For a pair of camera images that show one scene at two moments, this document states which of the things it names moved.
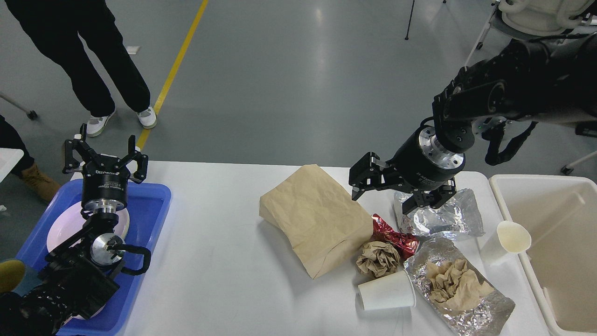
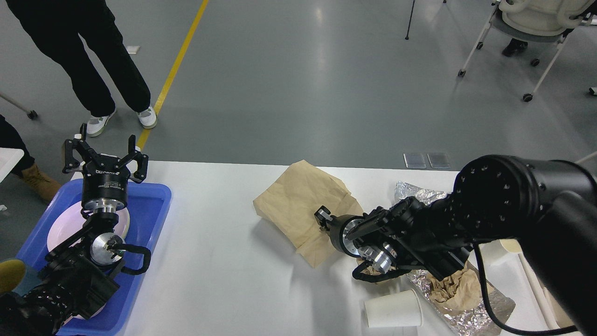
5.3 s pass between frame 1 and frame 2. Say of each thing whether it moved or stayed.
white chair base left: stayed
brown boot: stayed
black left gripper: stayed
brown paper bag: moved
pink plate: stayed
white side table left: stayed
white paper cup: moved
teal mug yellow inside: stayed
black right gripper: moved
